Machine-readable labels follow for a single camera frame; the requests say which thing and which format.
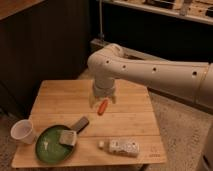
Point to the grey sponge block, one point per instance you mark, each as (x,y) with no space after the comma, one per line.
(68,137)

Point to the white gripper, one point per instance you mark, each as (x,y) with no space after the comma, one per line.
(101,93)

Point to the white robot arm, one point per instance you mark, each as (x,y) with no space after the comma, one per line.
(188,81)

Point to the white plastic bottle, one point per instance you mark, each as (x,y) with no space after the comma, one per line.
(120,147)

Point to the background shelf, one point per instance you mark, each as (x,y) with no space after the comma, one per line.
(200,11)

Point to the orange carrot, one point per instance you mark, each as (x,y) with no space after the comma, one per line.
(102,107)

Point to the wooden folding table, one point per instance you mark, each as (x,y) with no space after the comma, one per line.
(130,117)

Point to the dark rectangular block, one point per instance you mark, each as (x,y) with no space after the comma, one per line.
(80,125)

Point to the white paper cup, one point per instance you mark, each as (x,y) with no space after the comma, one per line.
(23,131)

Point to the green plate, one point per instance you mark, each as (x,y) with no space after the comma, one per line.
(48,148)

